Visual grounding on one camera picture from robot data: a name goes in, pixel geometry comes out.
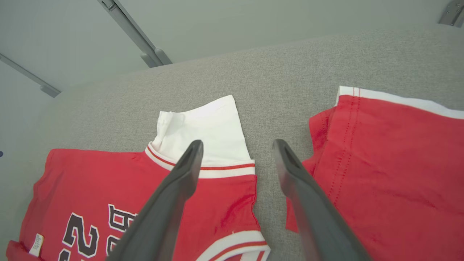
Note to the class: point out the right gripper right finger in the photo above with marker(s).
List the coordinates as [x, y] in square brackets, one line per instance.
[319, 224]

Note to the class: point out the grey metal partition post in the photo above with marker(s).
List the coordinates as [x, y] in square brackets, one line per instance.
[134, 32]
[50, 90]

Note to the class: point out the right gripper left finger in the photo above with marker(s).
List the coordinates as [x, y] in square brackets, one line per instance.
[159, 224]

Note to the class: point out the red white basketball shorts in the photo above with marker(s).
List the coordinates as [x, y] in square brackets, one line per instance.
[391, 174]

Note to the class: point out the metal hinge bracket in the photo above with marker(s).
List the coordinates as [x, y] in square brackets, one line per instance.
[451, 12]

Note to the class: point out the small metal post latch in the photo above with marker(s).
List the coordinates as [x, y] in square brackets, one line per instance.
[108, 4]

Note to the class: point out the red white-sleeved basketball jersey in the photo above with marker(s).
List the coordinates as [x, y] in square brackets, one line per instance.
[83, 181]

